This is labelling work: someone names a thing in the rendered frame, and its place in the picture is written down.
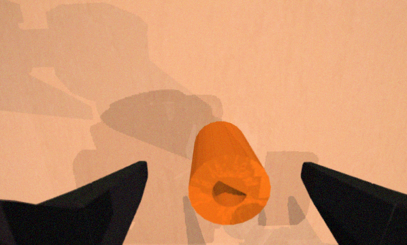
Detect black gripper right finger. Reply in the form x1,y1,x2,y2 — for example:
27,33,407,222
301,161,407,245

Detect orange knob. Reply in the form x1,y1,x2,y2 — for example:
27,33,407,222
188,121,271,225

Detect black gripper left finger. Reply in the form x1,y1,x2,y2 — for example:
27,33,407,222
0,161,148,245

